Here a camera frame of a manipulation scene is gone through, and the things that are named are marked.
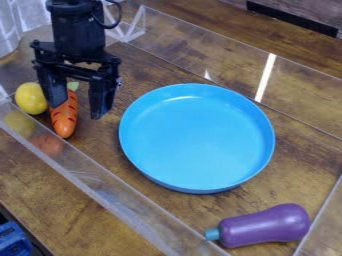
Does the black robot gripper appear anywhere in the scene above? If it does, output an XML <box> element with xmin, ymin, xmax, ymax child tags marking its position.
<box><xmin>31</xmin><ymin>0</ymin><xmax>122</xmax><ymax>120</ymax></box>

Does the white curtain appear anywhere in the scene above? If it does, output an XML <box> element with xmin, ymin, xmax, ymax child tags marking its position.
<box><xmin>0</xmin><ymin>0</ymin><xmax>50</xmax><ymax>58</ymax></box>

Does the blue plastic crate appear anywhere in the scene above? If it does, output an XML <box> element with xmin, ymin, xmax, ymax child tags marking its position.
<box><xmin>0</xmin><ymin>221</ymin><xmax>34</xmax><ymax>256</ymax></box>

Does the black baseboard strip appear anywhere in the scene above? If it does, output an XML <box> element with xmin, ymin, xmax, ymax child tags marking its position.
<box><xmin>246</xmin><ymin>0</ymin><xmax>338</xmax><ymax>38</ymax></box>

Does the orange toy carrot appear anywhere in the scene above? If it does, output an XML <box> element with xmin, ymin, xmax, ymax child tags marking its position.
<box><xmin>50</xmin><ymin>82</ymin><xmax>79</xmax><ymax>138</ymax></box>

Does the purple toy eggplant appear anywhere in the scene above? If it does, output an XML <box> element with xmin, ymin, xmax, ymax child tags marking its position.
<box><xmin>205</xmin><ymin>203</ymin><xmax>310</xmax><ymax>248</ymax></box>

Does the yellow toy lemon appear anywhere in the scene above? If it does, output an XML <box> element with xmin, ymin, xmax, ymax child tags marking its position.
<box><xmin>15</xmin><ymin>82</ymin><xmax>49</xmax><ymax>115</ymax></box>

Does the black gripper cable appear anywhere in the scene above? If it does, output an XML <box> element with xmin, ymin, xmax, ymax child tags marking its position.
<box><xmin>91</xmin><ymin>0</ymin><xmax>123</xmax><ymax>30</ymax></box>

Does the blue round tray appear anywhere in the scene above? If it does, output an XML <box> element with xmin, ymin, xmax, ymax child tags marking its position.
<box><xmin>119</xmin><ymin>84</ymin><xmax>276</xmax><ymax>194</ymax></box>

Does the clear acrylic barrier wall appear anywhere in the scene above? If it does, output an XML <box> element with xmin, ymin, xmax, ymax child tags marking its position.
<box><xmin>0</xmin><ymin>0</ymin><xmax>342</xmax><ymax>256</ymax></box>

